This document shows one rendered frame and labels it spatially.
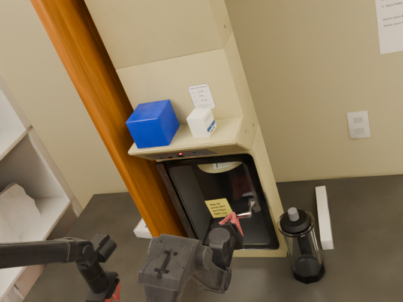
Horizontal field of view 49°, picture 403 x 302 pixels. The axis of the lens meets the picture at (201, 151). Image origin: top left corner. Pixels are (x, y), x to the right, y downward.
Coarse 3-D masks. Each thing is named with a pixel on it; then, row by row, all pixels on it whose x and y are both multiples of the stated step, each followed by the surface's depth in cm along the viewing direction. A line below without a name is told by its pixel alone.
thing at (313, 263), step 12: (312, 216) 129; (312, 228) 127; (288, 240) 130; (300, 240) 128; (312, 240) 130; (288, 252) 135; (300, 252) 131; (312, 252) 132; (300, 264) 134; (312, 264) 134
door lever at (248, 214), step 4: (248, 204) 137; (252, 204) 136; (252, 208) 135; (240, 212) 135; (244, 212) 134; (248, 212) 133; (236, 216) 135; (240, 216) 134; (244, 216) 134; (248, 216) 133; (228, 220) 137
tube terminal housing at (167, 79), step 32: (160, 64) 117; (192, 64) 114; (224, 64) 112; (128, 96) 126; (160, 96) 123; (224, 96) 117; (256, 128) 130; (160, 160) 138; (256, 160) 128; (256, 256) 153
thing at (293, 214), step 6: (288, 210) 128; (294, 210) 127; (300, 210) 131; (282, 216) 131; (288, 216) 130; (294, 216) 127; (300, 216) 129; (306, 216) 128; (282, 222) 129; (288, 222) 128; (294, 222) 128; (300, 222) 127; (306, 222) 127; (282, 228) 129; (288, 228) 127; (294, 228) 126; (300, 228) 126
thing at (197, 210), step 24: (168, 168) 137; (192, 168) 134; (216, 168) 132; (240, 168) 129; (192, 192) 141; (216, 192) 138; (240, 192) 135; (192, 216) 148; (264, 216) 138; (264, 240) 145
